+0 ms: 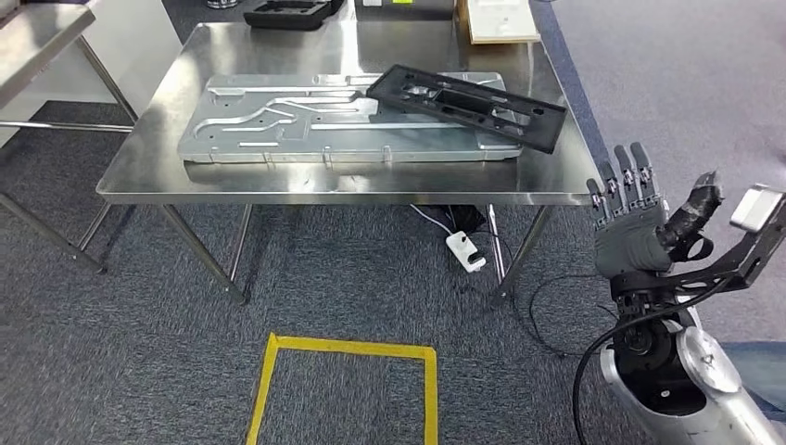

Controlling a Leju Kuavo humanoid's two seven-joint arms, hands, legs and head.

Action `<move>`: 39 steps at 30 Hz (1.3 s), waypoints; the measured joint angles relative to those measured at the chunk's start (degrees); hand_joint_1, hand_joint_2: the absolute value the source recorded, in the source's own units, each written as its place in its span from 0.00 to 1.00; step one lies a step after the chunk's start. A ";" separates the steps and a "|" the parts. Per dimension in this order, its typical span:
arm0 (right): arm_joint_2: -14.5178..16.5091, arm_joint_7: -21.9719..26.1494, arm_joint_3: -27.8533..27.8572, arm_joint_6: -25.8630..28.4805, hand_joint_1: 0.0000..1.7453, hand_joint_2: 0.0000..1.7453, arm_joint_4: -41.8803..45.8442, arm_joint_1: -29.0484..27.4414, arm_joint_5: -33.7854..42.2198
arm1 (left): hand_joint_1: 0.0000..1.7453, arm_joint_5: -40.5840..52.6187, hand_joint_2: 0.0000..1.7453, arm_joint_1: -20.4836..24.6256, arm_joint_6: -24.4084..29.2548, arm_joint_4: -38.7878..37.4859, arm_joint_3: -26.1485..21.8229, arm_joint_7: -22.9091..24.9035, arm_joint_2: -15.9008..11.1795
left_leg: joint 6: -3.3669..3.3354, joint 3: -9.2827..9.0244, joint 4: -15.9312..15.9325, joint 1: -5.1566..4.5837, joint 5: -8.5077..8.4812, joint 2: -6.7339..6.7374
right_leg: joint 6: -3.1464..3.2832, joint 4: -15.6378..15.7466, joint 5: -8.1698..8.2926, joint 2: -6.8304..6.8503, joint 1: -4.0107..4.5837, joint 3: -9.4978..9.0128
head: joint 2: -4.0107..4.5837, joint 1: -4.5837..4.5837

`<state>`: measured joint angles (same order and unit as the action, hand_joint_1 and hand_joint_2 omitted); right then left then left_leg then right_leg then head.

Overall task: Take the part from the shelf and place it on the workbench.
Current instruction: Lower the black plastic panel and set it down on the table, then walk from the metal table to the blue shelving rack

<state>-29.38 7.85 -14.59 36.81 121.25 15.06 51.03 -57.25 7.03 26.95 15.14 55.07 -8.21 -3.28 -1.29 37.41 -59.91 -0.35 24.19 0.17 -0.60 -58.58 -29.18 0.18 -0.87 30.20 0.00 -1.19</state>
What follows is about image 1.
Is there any black plastic car part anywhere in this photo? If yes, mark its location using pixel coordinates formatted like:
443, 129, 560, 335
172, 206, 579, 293
366, 64, 568, 156

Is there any stainless steel workbench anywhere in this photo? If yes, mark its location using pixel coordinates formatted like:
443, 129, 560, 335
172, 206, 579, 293
95, 21, 607, 306

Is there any black power adapter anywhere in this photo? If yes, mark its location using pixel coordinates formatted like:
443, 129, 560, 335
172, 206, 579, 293
450, 204, 488, 235

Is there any white power strip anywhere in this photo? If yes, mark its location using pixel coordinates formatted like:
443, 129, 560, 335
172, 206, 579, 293
445, 230, 488, 274

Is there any yellow floor tape square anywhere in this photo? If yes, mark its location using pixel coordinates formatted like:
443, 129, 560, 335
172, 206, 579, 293
245, 332, 439, 445

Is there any stamped metal panel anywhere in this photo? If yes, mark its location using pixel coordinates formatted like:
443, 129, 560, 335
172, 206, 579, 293
178, 72, 525, 166

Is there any wooden box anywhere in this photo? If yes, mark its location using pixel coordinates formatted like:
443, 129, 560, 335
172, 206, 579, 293
454, 0, 542, 46

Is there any grey equipment case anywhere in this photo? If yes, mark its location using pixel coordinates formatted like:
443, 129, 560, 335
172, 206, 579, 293
354, 0, 458, 20

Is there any white foam insert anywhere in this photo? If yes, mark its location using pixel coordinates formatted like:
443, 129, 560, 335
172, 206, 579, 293
468, 0, 539, 40

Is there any black foam case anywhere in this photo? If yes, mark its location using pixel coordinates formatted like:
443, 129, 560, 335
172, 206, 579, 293
243, 0, 346, 32

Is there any white board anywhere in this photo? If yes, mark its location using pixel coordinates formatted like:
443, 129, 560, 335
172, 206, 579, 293
0, 0, 184, 149

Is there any small steel table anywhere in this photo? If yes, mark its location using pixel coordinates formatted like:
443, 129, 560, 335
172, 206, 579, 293
0, 3, 140, 275

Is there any white power cable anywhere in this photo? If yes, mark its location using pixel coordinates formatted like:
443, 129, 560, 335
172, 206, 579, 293
409, 203, 456, 238

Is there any thin black floor cable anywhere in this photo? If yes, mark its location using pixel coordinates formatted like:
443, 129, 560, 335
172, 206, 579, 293
526, 273, 616, 360

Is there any black strap loop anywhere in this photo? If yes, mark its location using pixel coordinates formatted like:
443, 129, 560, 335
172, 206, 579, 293
668, 235, 716, 264

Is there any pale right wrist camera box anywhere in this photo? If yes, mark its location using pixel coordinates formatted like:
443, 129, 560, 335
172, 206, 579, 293
729, 183, 786, 234

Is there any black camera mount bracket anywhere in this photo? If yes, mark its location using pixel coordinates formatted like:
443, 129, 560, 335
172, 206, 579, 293
614, 190, 786, 297

